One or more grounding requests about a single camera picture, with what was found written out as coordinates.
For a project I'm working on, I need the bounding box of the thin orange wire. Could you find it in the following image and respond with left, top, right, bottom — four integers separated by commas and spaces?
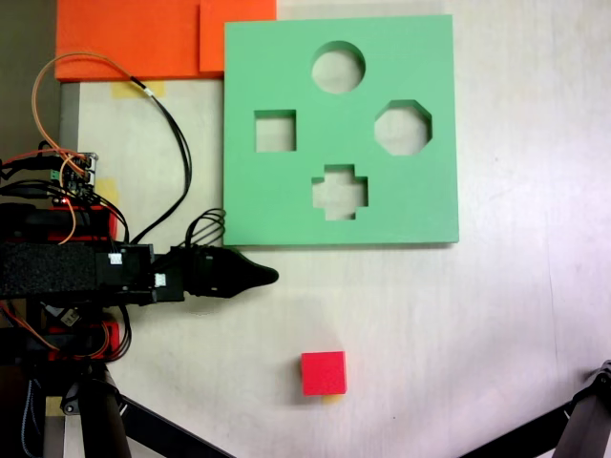
31, 52, 136, 240

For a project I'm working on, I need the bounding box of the red square block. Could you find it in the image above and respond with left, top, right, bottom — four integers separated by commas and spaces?
300, 351, 348, 397

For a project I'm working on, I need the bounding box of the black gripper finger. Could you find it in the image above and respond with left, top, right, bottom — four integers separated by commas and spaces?
230, 252, 280, 296

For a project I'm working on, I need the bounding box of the large orange foam block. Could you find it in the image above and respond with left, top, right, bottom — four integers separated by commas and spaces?
54, 0, 225, 82

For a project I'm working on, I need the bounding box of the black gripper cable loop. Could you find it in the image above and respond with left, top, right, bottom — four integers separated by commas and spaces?
183, 207, 227, 250

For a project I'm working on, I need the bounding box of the black tripod leg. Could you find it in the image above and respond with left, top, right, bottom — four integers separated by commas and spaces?
457, 359, 611, 458
71, 376, 133, 458
117, 394, 238, 458

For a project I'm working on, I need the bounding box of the green shape sorter board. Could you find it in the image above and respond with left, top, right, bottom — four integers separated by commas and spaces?
221, 13, 460, 248

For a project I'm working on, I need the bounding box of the long black cable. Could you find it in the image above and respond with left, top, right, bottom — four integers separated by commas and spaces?
127, 74, 193, 245

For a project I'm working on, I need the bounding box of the red wire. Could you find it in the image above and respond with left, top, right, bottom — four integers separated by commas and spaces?
0, 148, 87, 169

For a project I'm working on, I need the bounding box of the blue white braided cable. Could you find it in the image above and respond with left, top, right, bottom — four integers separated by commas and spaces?
19, 379, 43, 457

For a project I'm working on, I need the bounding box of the small circuit board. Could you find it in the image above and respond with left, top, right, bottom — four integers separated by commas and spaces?
47, 151, 100, 207

